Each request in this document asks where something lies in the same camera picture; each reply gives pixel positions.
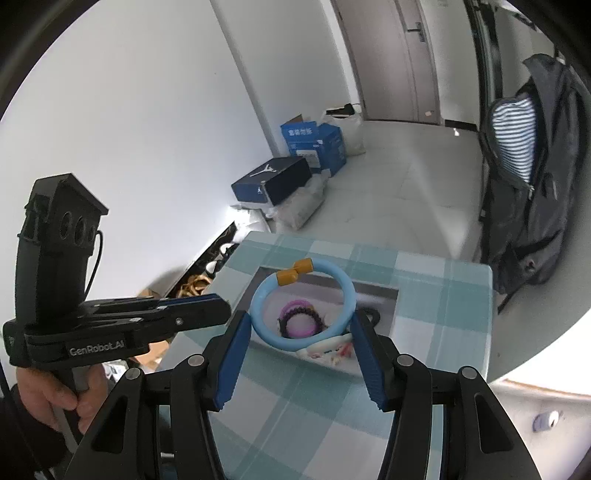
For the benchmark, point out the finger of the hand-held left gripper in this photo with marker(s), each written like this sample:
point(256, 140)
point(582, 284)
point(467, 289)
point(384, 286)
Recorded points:
point(194, 301)
point(198, 318)

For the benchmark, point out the clear plastic bag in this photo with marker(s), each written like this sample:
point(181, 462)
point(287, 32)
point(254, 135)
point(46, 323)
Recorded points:
point(300, 207)

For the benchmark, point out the tan shoe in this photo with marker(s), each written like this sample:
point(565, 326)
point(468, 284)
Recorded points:
point(194, 287)

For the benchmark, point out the blue carton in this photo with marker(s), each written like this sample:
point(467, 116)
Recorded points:
point(332, 147)

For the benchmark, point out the teal checked tablecloth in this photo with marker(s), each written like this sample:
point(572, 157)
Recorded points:
point(429, 295)

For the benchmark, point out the black backpack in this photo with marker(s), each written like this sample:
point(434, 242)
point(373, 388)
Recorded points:
point(531, 230)

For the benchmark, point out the interior door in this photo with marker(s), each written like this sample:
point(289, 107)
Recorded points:
point(383, 60)

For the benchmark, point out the person's left forearm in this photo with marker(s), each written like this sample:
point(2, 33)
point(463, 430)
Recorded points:
point(27, 447)

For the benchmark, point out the black and white sneaker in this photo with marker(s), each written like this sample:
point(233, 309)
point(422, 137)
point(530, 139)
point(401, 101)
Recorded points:
point(221, 258)

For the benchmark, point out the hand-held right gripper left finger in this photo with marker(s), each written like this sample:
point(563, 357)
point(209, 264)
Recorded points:
point(231, 364)

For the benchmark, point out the white plastic bag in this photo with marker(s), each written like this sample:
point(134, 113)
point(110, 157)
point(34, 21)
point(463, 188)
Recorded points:
point(353, 136)

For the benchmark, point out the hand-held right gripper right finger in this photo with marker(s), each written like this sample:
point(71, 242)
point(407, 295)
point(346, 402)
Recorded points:
point(367, 364)

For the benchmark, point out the person's left hand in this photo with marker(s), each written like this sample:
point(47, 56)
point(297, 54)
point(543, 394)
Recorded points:
point(41, 392)

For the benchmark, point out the grey cardboard box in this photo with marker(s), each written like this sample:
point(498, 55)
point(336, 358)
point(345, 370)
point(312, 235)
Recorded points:
point(369, 295)

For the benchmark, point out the dark blue shoe box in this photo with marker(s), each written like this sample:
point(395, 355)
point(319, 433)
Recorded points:
point(258, 187)

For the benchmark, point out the small white plastic object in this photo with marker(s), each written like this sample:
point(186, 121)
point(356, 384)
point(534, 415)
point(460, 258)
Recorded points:
point(547, 420)

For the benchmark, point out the small white bag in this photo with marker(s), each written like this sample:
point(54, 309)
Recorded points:
point(251, 221)

